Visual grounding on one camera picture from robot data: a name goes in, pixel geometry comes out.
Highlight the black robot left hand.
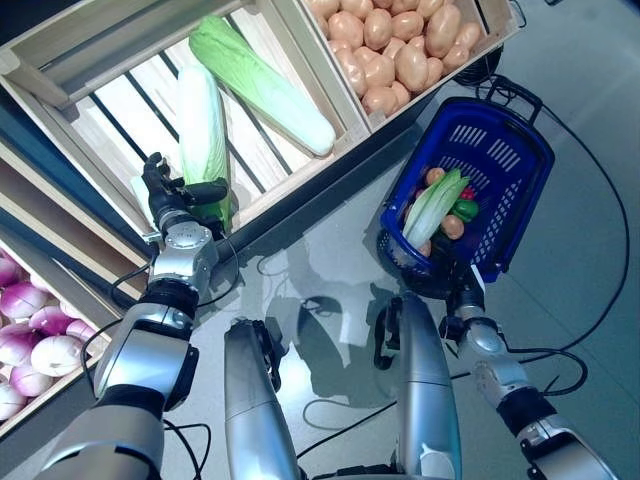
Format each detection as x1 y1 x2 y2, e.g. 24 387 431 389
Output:
141 152 229 226

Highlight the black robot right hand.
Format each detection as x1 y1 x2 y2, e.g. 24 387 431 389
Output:
432 247 489 306

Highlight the green white napa cabbage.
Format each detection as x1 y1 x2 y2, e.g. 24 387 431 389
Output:
177 64 234 234
188 14 335 157

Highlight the blue plastic shopping basket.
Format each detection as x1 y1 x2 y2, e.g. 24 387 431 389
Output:
375 96 556 286

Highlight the small green bell pepper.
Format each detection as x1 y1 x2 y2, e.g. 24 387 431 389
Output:
452 198 480 224

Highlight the small napa cabbage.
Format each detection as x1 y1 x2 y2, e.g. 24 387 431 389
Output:
402 168 472 246

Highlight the wooden slatted cabbage crate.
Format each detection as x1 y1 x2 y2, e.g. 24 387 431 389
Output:
0 0 374 246

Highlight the wooden display shelf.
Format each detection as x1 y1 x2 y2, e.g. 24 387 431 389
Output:
0 99 166 451
0 0 521 281

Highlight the silver robot right leg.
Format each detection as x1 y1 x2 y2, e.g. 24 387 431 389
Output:
374 292 464 480

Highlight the silver robot leg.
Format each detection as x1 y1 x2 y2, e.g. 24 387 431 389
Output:
374 292 464 480
222 319 301 480

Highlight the purple white onion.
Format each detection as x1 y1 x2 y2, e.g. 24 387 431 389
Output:
8 363 55 399
0 254 24 289
27 305 76 336
64 319 96 344
29 334 84 379
0 280 51 321
0 324 41 369

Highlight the tan potato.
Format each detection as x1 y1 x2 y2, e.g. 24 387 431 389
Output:
424 3 462 59
455 20 484 51
327 10 365 44
423 56 445 90
442 43 471 75
335 47 369 96
389 79 412 109
340 0 375 20
360 85 401 117
363 53 396 90
305 0 339 19
390 10 425 42
363 7 394 51
394 43 430 94

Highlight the wooden onion crate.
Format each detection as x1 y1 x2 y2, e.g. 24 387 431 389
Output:
0 199 126 441

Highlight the silver robot left leg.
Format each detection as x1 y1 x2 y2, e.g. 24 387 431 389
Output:
222 319 301 480

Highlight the wooden potato crate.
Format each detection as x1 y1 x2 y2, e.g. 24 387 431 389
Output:
297 0 521 136

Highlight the long black floor cable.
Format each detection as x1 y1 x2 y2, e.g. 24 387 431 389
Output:
474 74 632 396

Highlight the black cable coil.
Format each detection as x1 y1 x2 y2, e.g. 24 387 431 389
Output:
452 47 504 86

